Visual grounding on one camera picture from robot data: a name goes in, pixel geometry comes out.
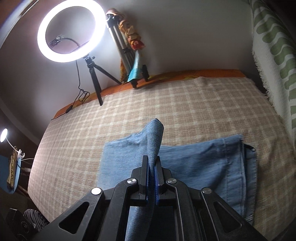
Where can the blue chair seat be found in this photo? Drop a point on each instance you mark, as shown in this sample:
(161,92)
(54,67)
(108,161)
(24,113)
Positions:
(4,169)

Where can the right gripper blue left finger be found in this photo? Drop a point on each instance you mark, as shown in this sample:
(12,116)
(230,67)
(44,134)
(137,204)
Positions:
(144,172)

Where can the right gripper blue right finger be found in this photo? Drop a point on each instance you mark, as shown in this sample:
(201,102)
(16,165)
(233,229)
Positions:
(159,180)

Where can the striped dark basket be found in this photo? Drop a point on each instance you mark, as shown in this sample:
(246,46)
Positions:
(36,219)

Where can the black ring light tripod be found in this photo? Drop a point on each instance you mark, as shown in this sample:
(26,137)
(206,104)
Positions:
(92,67)

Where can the green white patterned pillow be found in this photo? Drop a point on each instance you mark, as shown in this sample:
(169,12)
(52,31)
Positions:
(273,49)

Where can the light blue denim pants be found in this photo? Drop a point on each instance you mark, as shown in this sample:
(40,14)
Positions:
(226,165)

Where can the bright ring light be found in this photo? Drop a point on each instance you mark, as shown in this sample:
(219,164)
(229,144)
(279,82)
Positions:
(71,30)

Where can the orange braided fabric strip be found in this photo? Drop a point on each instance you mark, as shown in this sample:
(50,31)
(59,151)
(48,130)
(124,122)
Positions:
(127,29)

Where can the white clip desk lamp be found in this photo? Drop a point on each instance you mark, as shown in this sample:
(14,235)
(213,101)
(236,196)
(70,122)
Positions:
(20,153)

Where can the beige plaid bed blanket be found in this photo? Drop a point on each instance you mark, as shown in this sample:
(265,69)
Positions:
(197,110)

